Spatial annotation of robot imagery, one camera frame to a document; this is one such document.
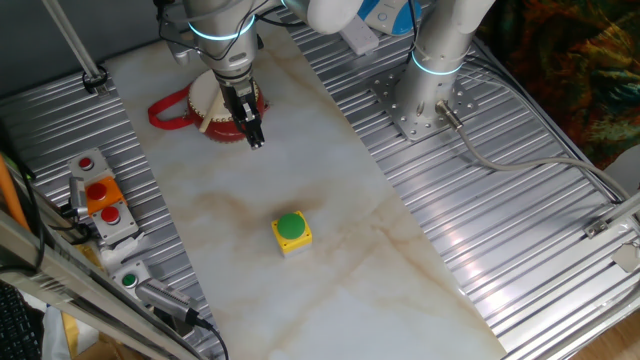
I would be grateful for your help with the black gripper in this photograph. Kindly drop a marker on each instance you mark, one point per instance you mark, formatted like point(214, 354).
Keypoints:
point(237, 97)

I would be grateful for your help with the wooden drumstick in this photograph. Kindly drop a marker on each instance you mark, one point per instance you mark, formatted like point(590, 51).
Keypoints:
point(209, 112)

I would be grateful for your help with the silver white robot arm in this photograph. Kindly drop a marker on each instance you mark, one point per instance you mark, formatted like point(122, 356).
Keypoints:
point(440, 40)

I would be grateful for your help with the red drum white skin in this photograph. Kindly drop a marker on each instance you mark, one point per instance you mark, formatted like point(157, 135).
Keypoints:
point(200, 91)

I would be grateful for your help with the yellow box green button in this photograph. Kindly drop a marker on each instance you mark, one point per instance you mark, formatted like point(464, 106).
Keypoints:
point(291, 226)

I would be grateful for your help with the grey box large red button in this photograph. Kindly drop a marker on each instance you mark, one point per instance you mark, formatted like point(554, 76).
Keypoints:
point(111, 215)

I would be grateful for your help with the orange box red button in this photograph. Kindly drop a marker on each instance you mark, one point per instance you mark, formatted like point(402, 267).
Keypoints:
point(97, 191)

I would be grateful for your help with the grey box small red button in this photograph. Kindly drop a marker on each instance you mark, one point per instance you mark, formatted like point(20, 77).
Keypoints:
point(86, 163)

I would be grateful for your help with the black pole clamp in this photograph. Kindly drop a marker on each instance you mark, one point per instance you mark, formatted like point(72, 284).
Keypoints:
point(87, 82)

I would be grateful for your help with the blue white device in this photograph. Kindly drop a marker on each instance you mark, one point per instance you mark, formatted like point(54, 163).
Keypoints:
point(385, 17)

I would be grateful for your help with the crumpled white tape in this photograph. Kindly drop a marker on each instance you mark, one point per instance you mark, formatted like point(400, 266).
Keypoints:
point(117, 255)

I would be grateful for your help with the grey box green button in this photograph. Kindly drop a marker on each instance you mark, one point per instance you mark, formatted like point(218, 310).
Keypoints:
point(129, 280)

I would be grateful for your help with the slanted aluminium pole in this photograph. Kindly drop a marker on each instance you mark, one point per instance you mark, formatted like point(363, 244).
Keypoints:
point(72, 40)

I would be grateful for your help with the orange pole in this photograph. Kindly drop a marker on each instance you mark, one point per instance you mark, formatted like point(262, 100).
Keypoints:
point(10, 195)

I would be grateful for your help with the black keyboard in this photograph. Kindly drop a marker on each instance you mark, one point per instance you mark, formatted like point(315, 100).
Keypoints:
point(17, 325)

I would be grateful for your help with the colourful patterned cloth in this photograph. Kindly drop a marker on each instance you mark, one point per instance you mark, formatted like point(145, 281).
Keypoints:
point(575, 60)

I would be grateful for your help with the short aluminium bar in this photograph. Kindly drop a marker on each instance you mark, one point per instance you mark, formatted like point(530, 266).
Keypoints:
point(622, 210)

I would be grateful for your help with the small metal plate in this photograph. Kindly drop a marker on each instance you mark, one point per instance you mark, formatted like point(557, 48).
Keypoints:
point(627, 257)

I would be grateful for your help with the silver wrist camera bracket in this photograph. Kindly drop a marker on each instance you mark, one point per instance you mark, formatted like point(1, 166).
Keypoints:
point(180, 50)

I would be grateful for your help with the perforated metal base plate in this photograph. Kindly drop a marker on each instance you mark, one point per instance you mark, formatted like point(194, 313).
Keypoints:
point(415, 127)

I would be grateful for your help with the small silver ribbed camera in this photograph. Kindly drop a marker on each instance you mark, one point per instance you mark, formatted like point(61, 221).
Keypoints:
point(77, 197)

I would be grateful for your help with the silver camera black mount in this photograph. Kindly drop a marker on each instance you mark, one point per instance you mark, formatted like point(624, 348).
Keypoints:
point(165, 297)

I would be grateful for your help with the aluminium frame bar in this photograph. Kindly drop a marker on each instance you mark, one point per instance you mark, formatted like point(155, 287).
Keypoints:
point(50, 270)

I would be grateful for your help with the small metal bracket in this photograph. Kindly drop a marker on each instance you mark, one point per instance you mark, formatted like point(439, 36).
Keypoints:
point(596, 228)

